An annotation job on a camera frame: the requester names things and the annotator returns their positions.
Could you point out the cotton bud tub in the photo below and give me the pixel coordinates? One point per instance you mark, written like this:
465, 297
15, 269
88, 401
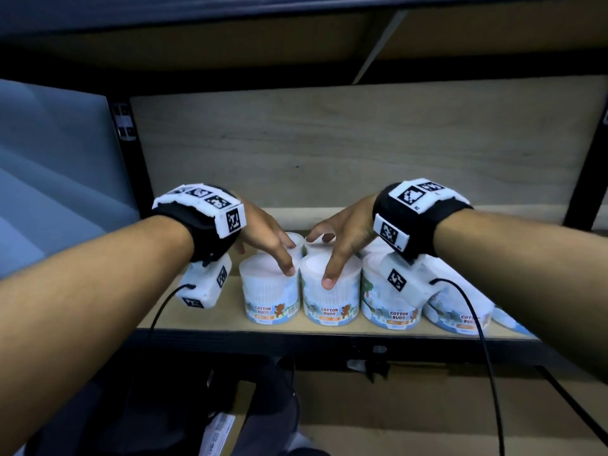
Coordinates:
271, 299
332, 303

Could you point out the person's left forearm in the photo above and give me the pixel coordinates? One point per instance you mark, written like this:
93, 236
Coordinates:
71, 318

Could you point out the person's right hand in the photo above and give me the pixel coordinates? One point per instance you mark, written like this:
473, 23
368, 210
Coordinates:
351, 227

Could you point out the black metal wooden shelf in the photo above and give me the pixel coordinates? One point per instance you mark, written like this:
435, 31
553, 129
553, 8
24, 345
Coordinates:
404, 403

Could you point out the white crumpled paper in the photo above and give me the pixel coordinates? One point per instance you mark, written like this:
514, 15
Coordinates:
356, 364

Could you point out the person's right forearm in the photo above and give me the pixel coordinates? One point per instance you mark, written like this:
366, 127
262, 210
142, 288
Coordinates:
532, 275

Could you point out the dark grey plastic bag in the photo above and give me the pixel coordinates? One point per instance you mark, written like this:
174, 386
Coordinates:
271, 413

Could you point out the group of cotton bud tubs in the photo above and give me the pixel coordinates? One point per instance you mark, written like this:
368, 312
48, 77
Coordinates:
385, 303

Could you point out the person's left hand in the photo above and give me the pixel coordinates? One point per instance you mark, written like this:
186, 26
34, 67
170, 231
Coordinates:
261, 232

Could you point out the brown carton with white label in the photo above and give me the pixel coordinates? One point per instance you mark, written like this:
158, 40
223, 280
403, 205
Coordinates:
218, 434

